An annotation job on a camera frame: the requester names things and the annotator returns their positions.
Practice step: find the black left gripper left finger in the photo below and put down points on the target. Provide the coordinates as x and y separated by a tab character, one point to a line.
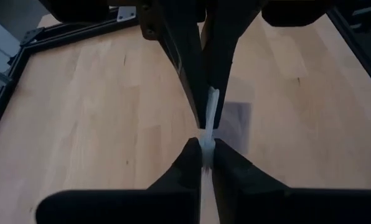
167	207

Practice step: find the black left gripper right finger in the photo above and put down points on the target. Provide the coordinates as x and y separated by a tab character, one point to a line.
266	207

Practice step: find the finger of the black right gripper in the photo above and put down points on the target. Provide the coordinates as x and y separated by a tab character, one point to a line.
226	37
185	46

